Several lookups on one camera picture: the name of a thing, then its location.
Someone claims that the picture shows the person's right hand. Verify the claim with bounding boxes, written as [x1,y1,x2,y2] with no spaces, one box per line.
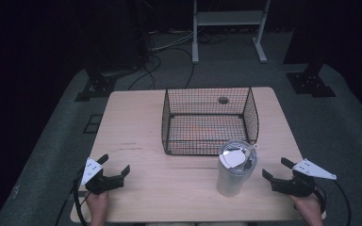
[288,193,323,219]

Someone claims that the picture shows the black floor frame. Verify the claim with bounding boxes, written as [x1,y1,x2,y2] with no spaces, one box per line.
[83,114,104,135]

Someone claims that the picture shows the black floor cable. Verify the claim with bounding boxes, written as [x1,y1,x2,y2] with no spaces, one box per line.
[127,46,196,91]

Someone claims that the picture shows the black wire basket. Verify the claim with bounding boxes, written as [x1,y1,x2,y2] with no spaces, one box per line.
[161,87,260,156]

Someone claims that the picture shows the white metal stand frame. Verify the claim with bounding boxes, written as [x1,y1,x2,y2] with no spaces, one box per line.
[191,0,272,64]

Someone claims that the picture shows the grey floor cable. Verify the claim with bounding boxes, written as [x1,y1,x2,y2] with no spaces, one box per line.
[150,29,196,53]

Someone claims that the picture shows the black stand base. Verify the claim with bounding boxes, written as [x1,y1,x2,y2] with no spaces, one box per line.
[286,62,337,98]
[74,62,118,103]

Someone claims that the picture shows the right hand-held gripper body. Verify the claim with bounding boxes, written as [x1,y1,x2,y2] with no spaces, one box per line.
[271,158,337,198]

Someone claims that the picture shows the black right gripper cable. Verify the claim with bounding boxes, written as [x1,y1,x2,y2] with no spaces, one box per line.
[313,179,353,226]

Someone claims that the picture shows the clear lidded plastic cup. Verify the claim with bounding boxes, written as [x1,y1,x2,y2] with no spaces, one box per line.
[216,139,260,198]

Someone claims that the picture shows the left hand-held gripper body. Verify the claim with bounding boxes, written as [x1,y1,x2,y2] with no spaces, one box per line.
[80,157,124,196]

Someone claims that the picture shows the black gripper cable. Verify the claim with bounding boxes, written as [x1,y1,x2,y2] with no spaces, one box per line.
[73,170,91,226]
[313,179,353,226]

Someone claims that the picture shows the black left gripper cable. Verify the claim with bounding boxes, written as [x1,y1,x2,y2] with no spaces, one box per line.
[73,170,91,226]

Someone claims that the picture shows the person's left hand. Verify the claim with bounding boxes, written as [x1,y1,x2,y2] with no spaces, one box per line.
[86,191,109,219]

